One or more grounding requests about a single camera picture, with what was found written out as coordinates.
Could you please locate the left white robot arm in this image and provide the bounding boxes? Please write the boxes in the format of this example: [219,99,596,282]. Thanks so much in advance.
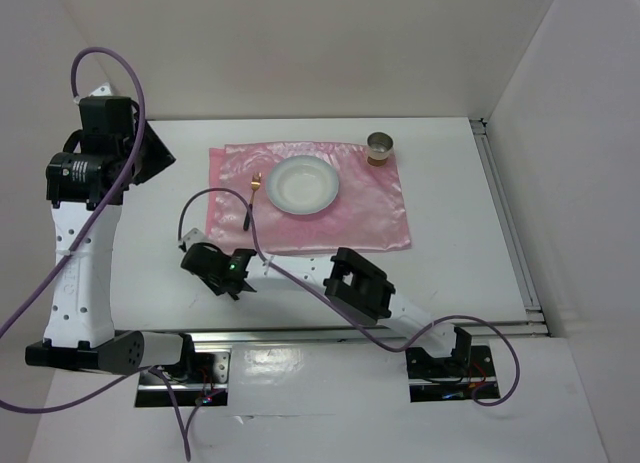
[25,96,198,382]

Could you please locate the purple cable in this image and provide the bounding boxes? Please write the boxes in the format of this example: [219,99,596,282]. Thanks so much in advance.
[177,188,521,407]
[0,46,208,461]

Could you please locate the white blue-rimmed plate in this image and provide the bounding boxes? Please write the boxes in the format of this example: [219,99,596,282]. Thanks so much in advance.
[266,156,340,216]

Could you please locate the metal cup with tan band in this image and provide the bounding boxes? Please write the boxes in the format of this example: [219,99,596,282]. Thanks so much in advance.
[366,132,394,167]

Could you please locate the pink satin rose cloth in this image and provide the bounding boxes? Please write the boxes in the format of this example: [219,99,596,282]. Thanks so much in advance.
[205,141,411,255]

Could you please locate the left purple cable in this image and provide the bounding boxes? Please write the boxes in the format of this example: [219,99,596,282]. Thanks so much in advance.
[0,46,208,461]

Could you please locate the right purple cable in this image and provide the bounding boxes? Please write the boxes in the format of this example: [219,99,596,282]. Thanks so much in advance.
[177,188,521,407]

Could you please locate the gold fork green handle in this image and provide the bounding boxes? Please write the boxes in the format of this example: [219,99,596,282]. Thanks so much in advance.
[243,172,262,231]

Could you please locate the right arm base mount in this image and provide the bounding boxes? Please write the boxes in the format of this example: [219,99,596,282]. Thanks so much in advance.
[405,345,501,403]

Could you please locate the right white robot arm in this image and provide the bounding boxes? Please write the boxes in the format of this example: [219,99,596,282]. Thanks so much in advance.
[179,237,471,377]

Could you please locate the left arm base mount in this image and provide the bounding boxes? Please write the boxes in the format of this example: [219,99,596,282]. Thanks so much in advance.
[134,350,231,408]

